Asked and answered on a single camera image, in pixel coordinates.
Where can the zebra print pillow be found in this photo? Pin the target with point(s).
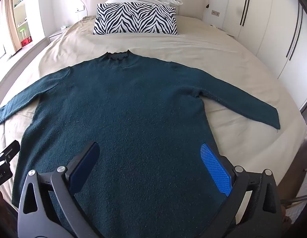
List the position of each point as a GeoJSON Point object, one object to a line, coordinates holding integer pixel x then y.
{"type": "Point", "coordinates": [136, 17]}

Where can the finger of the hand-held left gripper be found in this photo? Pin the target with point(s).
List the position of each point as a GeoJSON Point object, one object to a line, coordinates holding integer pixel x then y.
{"type": "Point", "coordinates": [10, 151]}

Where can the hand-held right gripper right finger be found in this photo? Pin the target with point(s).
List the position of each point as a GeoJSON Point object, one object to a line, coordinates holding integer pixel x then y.
{"type": "Point", "coordinates": [215, 171]}

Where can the white wall shelf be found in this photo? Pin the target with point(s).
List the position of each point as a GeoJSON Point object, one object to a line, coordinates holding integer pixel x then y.
{"type": "Point", "coordinates": [20, 5]}

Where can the white nightstand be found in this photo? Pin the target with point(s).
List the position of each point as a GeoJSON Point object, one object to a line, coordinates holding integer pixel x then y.
{"type": "Point", "coordinates": [56, 34]}

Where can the white wardrobe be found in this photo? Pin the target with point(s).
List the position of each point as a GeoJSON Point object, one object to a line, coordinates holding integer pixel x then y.
{"type": "Point", "coordinates": [267, 29]}

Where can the wide wall socket panel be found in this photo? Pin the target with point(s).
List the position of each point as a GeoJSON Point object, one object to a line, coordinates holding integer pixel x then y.
{"type": "Point", "coordinates": [79, 10]}

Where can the single wall socket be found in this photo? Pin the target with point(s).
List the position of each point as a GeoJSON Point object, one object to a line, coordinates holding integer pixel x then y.
{"type": "Point", "coordinates": [215, 13]}

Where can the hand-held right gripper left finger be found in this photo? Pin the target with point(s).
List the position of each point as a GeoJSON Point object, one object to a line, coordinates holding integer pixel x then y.
{"type": "Point", "coordinates": [85, 168]}

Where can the light green stand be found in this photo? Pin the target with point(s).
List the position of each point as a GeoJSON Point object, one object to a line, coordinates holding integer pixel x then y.
{"type": "Point", "coordinates": [23, 31]}

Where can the bed with beige sheet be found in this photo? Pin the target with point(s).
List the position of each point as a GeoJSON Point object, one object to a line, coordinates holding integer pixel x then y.
{"type": "Point", "coordinates": [218, 49]}

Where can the dark teal knit sweater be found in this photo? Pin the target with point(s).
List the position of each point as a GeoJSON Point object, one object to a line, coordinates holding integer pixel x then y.
{"type": "Point", "coordinates": [143, 116]}

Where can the beige padded headboard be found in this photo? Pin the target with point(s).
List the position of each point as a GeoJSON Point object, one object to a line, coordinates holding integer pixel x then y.
{"type": "Point", "coordinates": [193, 0]}

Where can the red box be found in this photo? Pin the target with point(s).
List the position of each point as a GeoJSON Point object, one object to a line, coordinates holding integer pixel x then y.
{"type": "Point", "coordinates": [26, 42]}

